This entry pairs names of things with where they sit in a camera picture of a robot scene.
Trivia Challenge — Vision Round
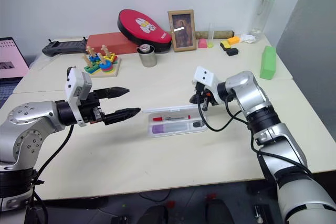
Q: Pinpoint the wooden picture frame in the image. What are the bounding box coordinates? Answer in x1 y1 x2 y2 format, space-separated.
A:
167 9 198 52

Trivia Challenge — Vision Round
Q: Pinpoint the black handheld controller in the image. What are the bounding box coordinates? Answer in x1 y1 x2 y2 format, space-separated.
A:
41 37 89 58

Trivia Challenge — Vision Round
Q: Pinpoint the clear tube with purple end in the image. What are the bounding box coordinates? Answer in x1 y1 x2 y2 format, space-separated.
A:
152 123 191 134

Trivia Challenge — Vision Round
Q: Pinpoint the red brick box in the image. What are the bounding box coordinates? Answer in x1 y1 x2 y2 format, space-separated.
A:
86 31 139 55

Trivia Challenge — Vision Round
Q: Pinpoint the clear plastic pencil case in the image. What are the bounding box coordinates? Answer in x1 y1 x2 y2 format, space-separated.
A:
141 104 208 139

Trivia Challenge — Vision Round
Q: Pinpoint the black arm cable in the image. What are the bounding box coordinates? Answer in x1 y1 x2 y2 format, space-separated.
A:
198 102 253 133
25 124 76 224

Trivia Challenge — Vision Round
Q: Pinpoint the orange block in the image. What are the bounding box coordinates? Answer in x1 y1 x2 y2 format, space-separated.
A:
226 35 242 46

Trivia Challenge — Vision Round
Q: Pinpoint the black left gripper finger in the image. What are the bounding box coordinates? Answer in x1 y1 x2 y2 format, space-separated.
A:
93 87 131 101
103 107 142 126

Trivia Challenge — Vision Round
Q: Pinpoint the white crumpled tissue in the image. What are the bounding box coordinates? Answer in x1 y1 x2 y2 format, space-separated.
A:
239 33 257 45

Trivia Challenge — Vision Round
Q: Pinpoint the white marker with red cap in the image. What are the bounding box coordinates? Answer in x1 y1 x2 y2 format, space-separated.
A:
153 115 192 122

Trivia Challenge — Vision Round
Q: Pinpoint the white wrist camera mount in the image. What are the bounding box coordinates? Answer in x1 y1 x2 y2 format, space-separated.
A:
192 65 222 94
64 67 93 128

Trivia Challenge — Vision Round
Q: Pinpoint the laptop with pink screen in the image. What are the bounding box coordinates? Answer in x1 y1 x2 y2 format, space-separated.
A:
0 37 30 105

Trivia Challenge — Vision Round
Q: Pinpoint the green rectangular block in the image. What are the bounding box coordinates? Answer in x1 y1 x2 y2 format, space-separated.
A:
259 46 277 80

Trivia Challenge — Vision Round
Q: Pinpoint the clear bottle with green lid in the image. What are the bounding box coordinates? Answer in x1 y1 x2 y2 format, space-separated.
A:
250 0 280 42

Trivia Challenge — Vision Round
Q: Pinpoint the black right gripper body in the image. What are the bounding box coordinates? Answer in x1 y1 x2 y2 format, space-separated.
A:
196 82 219 107

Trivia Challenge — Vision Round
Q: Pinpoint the brown rolled cylinder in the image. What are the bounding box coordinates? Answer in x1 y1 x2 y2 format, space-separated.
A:
195 29 236 39

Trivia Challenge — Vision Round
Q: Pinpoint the steel cup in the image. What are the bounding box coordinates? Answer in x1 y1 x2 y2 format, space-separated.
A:
136 45 159 68

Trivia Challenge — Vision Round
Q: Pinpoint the clear tube on green base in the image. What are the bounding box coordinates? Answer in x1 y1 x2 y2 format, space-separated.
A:
207 22 215 49

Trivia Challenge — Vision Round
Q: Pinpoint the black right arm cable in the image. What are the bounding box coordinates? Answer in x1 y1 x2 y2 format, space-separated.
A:
198 102 253 133

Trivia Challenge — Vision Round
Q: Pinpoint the red oval punching pad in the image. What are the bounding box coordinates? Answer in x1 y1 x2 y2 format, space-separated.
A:
117 8 173 53

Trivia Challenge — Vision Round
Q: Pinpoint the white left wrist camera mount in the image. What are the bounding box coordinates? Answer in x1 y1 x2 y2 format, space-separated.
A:
64 67 93 128

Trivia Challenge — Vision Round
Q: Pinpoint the wooden stacking toy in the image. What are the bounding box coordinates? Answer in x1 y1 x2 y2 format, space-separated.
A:
83 45 122 79

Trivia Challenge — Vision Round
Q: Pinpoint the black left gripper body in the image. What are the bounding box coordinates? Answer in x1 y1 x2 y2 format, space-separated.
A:
78 91 107 125

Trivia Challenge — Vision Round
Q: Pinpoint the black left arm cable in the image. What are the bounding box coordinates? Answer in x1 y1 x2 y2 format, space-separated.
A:
25 124 76 224

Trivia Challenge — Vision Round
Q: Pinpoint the clear plastic bag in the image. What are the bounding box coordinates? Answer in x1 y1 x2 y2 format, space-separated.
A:
28 52 64 72

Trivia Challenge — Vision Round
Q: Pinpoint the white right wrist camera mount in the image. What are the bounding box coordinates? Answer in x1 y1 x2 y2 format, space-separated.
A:
192 65 222 94

